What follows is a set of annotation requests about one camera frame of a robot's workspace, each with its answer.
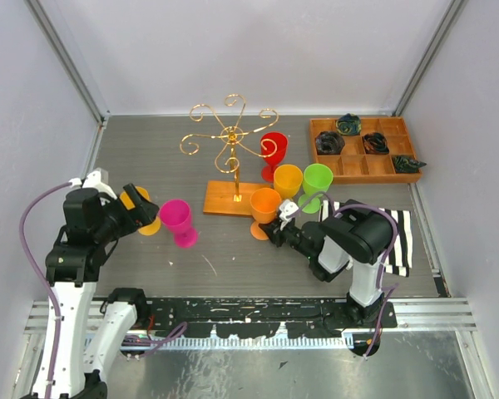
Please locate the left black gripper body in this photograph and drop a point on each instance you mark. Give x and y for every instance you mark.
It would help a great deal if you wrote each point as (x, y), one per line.
(119, 221)

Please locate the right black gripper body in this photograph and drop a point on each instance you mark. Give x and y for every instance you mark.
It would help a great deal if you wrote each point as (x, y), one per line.
(291, 235)

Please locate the orange plastic wine glass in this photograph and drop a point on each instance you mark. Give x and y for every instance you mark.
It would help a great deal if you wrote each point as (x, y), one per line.
(264, 203)

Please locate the gold wire wine glass rack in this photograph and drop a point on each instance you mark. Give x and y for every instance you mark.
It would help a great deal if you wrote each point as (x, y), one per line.
(228, 197)

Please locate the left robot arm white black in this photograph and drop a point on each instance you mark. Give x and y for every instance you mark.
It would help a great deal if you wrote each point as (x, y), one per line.
(95, 220)

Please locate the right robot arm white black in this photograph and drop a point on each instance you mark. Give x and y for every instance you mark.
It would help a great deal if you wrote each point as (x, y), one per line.
(365, 300)

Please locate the yellow wine glass left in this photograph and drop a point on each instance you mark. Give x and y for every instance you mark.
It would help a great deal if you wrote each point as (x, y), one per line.
(149, 229)

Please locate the yellow wine glass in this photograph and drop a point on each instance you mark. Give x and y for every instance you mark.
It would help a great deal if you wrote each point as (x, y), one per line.
(149, 229)
(288, 180)

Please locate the magenta plastic wine glass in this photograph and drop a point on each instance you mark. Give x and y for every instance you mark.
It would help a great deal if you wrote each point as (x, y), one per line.
(175, 214)

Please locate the yellow wine glass centre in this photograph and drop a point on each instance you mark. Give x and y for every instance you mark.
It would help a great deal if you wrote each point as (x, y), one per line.
(288, 180)

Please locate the green plastic wine glass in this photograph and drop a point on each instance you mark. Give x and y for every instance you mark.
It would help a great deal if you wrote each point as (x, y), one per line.
(316, 178)

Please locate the red plastic wine glass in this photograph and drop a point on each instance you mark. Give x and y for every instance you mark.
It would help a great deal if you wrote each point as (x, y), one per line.
(274, 146)

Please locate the wooden compartment tray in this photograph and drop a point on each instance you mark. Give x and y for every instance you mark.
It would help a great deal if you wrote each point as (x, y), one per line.
(354, 165)

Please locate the dark rolled tie left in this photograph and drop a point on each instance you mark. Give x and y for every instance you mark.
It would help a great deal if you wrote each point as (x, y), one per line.
(329, 143)

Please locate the dark rolled tie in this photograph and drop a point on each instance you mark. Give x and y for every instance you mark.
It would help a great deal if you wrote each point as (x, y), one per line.
(349, 125)
(375, 144)
(329, 143)
(405, 164)

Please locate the black white striped cloth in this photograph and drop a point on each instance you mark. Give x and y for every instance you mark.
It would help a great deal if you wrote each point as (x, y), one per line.
(403, 245)

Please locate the dark rolled tie middle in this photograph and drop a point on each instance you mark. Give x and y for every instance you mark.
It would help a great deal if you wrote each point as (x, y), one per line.
(375, 144)

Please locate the dark rolled tie top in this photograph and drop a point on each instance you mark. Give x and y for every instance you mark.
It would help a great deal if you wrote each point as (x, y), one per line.
(349, 125)

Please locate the dark rolled tie right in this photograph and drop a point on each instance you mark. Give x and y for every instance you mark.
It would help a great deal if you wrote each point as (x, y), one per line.
(405, 164)

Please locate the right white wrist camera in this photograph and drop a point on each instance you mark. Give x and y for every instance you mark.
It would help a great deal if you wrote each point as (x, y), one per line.
(287, 210)

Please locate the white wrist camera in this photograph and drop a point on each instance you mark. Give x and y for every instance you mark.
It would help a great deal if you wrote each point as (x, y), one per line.
(97, 179)
(287, 210)

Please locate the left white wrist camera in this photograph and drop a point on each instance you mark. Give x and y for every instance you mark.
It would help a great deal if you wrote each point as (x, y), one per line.
(97, 179)

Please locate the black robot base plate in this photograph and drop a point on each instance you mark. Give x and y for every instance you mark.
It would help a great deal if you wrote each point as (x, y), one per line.
(246, 318)

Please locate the grey slotted cable duct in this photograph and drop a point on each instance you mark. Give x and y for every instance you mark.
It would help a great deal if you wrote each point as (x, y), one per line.
(278, 342)

